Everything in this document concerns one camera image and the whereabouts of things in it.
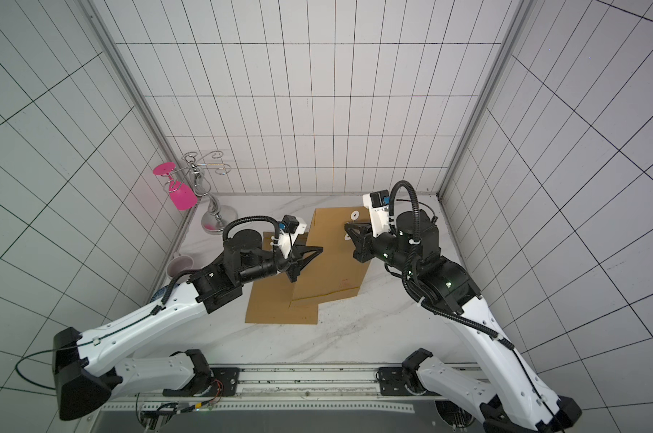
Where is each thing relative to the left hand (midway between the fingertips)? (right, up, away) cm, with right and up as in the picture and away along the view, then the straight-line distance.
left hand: (316, 253), depth 66 cm
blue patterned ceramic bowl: (-52, -16, +19) cm, 58 cm away
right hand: (+7, +8, -4) cm, 12 cm away
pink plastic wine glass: (-52, +17, +32) cm, 64 cm away
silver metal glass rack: (-44, +8, +43) cm, 62 cm away
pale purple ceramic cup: (-48, -7, +24) cm, 54 cm away
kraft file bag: (+4, -3, -5) cm, 7 cm away
